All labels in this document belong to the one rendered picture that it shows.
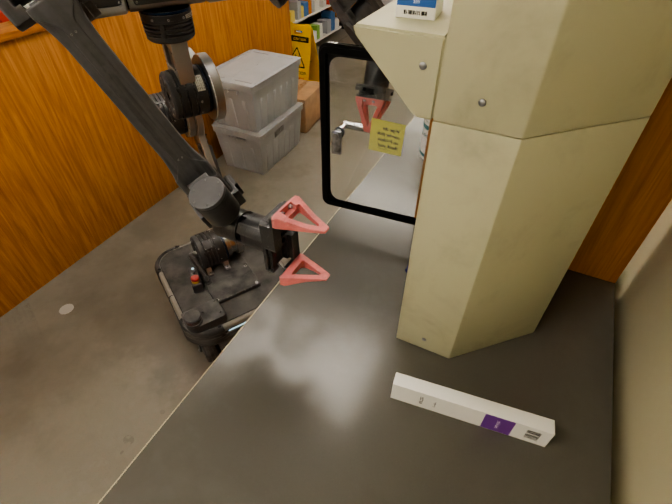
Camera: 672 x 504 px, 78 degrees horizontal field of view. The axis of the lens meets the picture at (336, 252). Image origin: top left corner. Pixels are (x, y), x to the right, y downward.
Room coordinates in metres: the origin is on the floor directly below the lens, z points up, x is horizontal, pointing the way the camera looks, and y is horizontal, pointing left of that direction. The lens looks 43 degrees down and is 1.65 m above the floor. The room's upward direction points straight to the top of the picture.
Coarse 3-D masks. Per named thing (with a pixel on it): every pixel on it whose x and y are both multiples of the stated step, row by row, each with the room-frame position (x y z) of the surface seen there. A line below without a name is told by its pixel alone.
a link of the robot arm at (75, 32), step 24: (0, 0) 0.60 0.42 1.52; (48, 0) 0.61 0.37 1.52; (72, 0) 0.63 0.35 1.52; (24, 24) 0.60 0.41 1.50; (48, 24) 0.60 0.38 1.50; (72, 24) 0.61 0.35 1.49; (72, 48) 0.60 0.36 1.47; (96, 48) 0.61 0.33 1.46; (96, 72) 0.60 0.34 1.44; (120, 72) 0.61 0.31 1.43; (120, 96) 0.60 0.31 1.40; (144, 96) 0.61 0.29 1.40; (144, 120) 0.60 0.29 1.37; (168, 120) 0.62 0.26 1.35; (168, 144) 0.59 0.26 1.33; (192, 168) 0.59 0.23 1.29
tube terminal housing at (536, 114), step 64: (512, 0) 0.48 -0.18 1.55; (576, 0) 0.46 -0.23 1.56; (640, 0) 0.48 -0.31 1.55; (448, 64) 0.50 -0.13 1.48; (512, 64) 0.47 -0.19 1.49; (576, 64) 0.47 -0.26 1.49; (640, 64) 0.50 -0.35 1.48; (448, 128) 0.49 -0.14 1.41; (512, 128) 0.46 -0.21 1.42; (576, 128) 0.48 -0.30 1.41; (640, 128) 0.51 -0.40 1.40; (448, 192) 0.49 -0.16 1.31; (512, 192) 0.46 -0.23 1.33; (576, 192) 0.49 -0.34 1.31; (448, 256) 0.48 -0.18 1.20; (512, 256) 0.47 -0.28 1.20; (448, 320) 0.46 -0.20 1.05; (512, 320) 0.49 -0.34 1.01
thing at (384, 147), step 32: (352, 64) 0.87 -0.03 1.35; (352, 96) 0.87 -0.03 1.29; (384, 96) 0.84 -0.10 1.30; (352, 128) 0.87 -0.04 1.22; (384, 128) 0.84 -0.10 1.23; (416, 128) 0.82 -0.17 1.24; (352, 160) 0.87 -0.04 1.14; (384, 160) 0.84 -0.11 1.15; (416, 160) 0.81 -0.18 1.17; (352, 192) 0.87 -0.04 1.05; (384, 192) 0.84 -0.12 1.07; (416, 192) 0.81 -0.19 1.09
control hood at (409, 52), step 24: (360, 24) 0.55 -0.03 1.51; (384, 24) 0.55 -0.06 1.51; (408, 24) 0.55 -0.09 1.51; (432, 24) 0.55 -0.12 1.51; (384, 48) 0.54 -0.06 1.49; (408, 48) 0.52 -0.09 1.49; (432, 48) 0.51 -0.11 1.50; (384, 72) 0.53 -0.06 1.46; (408, 72) 0.52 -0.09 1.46; (432, 72) 0.51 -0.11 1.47; (408, 96) 0.52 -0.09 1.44; (432, 96) 0.50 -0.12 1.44
